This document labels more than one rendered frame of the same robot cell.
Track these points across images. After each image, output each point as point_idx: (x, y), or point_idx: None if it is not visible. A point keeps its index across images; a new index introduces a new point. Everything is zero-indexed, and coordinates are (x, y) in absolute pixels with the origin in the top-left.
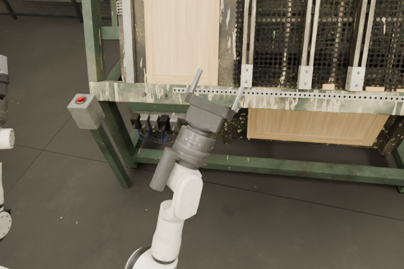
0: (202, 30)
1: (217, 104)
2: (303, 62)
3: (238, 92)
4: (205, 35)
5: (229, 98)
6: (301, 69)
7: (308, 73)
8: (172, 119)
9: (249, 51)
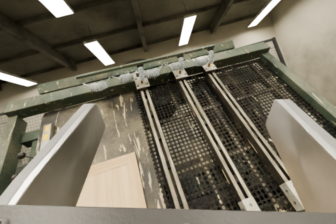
0: (126, 202)
1: (273, 220)
2: (240, 195)
3: (297, 118)
4: (131, 206)
5: None
6: (244, 204)
7: (253, 206)
8: None
9: (183, 205)
